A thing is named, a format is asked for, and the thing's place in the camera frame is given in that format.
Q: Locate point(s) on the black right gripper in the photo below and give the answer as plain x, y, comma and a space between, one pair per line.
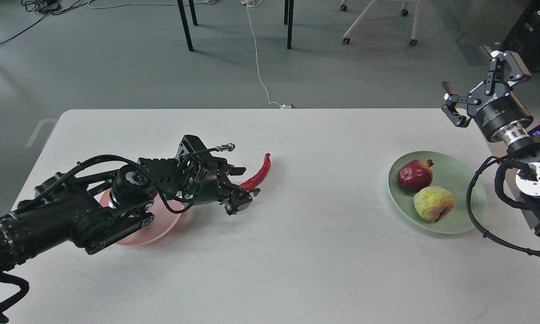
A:
501, 114

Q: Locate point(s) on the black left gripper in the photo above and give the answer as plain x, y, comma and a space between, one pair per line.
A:
194, 175

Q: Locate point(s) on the red chili pepper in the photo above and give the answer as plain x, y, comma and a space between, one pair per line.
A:
261, 173

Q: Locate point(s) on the dark red pomegranate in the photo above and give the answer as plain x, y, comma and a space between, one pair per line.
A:
415, 175

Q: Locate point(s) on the yellow green pink fruit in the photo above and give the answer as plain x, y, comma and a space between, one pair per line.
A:
433, 203

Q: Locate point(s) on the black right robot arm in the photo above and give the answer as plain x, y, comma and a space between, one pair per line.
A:
517, 178

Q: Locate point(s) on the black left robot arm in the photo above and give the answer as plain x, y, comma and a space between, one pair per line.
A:
107, 197

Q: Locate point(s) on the black cabinet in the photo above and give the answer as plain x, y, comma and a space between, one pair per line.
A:
524, 37

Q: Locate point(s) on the pink plate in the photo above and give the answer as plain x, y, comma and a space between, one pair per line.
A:
164, 221

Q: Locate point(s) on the light green plate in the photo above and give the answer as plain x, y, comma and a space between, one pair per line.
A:
449, 173

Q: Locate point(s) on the black table legs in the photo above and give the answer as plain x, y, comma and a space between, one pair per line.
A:
289, 6

